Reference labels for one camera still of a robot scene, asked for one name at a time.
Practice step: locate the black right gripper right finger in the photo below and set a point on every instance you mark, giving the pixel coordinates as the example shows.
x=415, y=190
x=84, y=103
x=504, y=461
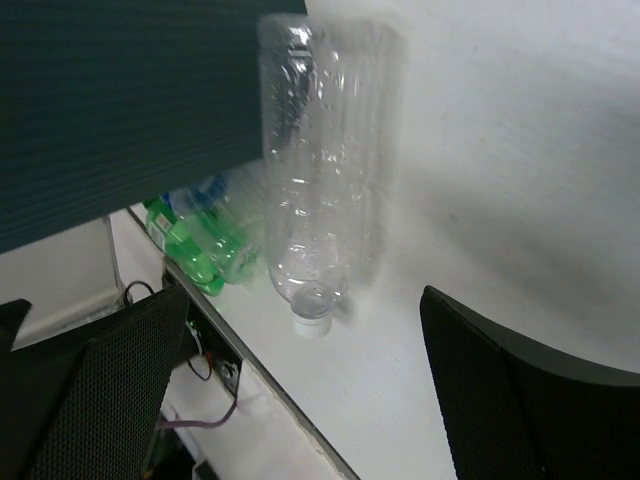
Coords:
x=515, y=408

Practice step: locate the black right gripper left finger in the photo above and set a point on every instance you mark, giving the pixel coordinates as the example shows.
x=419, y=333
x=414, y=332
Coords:
x=84, y=404

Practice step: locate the green plastic soda bottle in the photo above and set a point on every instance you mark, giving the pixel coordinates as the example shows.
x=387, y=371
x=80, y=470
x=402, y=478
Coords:
x=208, y=245

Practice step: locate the clear unlabelled plastic bottle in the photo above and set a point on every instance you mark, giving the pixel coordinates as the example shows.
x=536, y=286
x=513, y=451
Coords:
x=329, y=89

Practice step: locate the dark teal plastic bin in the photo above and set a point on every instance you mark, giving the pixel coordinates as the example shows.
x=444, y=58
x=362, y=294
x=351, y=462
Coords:
x=108, y=103

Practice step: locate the clear bottle blue Pocari label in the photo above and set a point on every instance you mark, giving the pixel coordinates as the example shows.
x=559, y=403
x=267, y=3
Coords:
x=236, y=194

